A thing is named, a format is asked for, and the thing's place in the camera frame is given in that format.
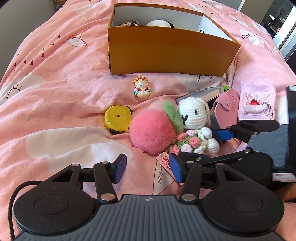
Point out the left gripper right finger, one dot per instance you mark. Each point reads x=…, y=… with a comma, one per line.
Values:
x=190, y=174

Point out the small crowned figurine magnet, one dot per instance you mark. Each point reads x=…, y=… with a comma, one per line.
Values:
x=142, y=89

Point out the pink fabric pouch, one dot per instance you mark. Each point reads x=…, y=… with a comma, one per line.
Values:
x=257, y=101

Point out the white ice cream plush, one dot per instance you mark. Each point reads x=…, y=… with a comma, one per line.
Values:
x=160, y=23

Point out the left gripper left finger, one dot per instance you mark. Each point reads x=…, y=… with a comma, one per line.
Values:
x=106, y=174

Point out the orange cardboard box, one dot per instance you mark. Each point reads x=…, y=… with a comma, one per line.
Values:
x=195, y=45

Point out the red panda sailor plush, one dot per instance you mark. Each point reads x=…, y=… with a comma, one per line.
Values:
x=129, y=23

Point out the pink leather card holder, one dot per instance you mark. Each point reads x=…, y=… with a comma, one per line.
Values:
x=224, y=112

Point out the pink green pompom peach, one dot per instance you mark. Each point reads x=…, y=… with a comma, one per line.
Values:
x=153, y=130

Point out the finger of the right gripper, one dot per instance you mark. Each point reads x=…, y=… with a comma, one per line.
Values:
x=207, y=161
x=244, y=129

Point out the white crochet bunny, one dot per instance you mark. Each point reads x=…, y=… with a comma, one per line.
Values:
x=196, y=136

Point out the person's right hand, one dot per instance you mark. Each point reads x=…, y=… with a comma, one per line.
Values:
x=287, y=193

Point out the white door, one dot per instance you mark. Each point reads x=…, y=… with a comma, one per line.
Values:
x=273, y=18

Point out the yellow tape measure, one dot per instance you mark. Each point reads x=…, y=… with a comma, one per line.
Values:
x=117, y=119

